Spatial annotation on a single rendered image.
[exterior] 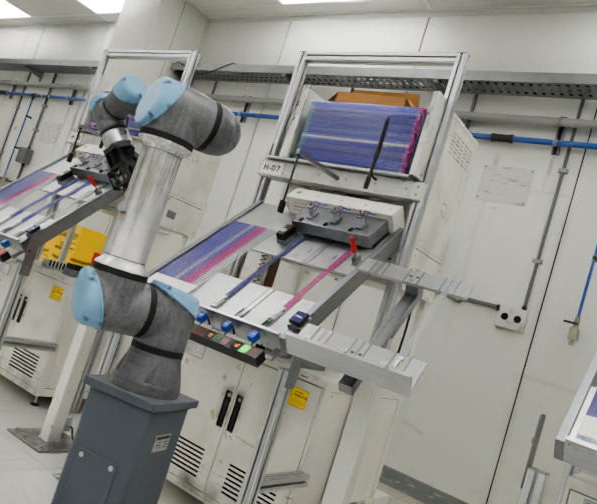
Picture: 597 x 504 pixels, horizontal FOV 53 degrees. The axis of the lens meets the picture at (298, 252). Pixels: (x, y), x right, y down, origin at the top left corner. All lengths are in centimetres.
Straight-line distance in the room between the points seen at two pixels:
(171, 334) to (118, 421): 20
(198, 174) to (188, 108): 210
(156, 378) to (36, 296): 195
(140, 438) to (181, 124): 64
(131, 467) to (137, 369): 19
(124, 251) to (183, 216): 209
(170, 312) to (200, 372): 106
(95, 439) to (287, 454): 89
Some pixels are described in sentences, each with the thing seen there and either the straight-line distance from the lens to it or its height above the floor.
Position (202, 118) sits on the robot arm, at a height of 113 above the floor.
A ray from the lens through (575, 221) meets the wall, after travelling 360.
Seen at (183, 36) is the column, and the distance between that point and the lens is 558.
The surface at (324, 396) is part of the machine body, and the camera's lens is 204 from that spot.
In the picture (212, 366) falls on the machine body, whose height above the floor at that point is 51.
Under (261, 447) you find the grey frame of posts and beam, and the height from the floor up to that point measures 41.
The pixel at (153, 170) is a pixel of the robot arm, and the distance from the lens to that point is 128.
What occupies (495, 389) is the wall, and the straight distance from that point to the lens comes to 353.
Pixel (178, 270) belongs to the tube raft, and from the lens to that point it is 221.
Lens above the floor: 82
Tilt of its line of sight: 5 degrees up
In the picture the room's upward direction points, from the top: 18 degrees clockwise
